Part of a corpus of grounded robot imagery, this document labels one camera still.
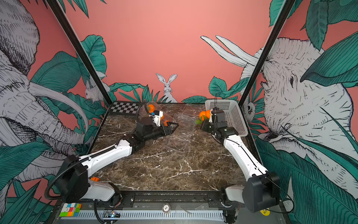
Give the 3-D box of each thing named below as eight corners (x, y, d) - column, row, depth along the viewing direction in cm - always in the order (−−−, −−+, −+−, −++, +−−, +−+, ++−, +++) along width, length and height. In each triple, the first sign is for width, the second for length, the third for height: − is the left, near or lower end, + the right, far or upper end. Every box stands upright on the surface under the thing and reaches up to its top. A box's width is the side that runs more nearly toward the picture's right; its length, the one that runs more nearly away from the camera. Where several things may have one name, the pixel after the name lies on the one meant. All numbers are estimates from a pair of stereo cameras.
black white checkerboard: (108, 114, 112) (107, 113, 110) (114, 103, 121) (113, 101, 119) (137, 115, 112) (136, 113, 111) (140, 103, 121) (140, 101, 119)
